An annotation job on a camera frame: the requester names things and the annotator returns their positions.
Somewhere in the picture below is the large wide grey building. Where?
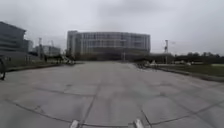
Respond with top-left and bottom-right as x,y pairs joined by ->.
66,30 -> 152,62

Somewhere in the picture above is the grey concrete slab pavement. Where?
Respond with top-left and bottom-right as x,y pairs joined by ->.
0,60 -> 224,128

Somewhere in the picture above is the pole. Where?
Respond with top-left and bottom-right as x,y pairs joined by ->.
163,39 -> 170,65

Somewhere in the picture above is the robot's own part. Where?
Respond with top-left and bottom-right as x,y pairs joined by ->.
133,118 -> 145,128
69,119 -> 80,128

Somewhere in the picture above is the grass strip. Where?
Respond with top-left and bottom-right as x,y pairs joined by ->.
156,63 -> 224,78
0,57 -> 68,73

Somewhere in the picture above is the row of trees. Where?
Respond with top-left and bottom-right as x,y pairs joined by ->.
168,51 -> 224,65

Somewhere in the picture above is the dark glass-fronted building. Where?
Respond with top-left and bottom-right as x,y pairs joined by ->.
0,21 -> 34,56

